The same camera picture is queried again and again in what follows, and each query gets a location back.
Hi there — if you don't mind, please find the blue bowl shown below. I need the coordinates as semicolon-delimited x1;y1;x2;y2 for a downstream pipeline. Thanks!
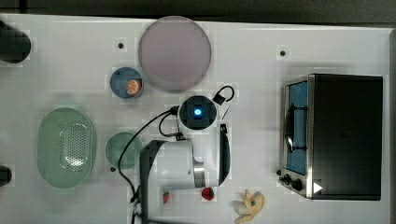
110;67;143;99

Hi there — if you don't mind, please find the green oval strainer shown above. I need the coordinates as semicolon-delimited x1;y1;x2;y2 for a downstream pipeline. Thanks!
36;107;96;189

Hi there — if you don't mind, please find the plush strawberry right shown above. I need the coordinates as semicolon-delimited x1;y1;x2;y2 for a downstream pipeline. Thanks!
201;188;215;201

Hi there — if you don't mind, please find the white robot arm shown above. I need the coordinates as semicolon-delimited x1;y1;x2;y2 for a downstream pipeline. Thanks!
139;94;231;224

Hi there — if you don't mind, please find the black cylinder cup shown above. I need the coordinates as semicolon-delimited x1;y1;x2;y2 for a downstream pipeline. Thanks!
0;21;32;63

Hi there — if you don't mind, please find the plush banana toy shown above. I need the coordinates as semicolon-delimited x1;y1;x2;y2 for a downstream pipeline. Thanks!
233;189;265;224

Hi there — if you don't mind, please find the green glass mug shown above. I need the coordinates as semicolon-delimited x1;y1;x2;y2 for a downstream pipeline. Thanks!
106;132;142;169

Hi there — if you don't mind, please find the black object at edge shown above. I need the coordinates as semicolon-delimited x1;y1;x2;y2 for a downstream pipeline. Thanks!
0;165;12;187

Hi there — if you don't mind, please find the orange slice toy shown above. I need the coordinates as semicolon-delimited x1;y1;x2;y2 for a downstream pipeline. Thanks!
126;79;142;97

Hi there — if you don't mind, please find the black toaster oven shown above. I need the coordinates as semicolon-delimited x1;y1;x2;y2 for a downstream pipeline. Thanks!
276;74;384;201

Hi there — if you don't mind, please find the plush strawberry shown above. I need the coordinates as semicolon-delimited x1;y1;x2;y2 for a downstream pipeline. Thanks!
201;188;215;201
163;191;170;204

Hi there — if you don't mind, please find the round lilac plate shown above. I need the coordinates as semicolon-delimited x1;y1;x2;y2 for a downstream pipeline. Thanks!
138;16;212;92

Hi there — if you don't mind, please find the plush strawberry left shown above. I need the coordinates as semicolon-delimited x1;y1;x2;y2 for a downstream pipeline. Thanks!
163;191;170;204

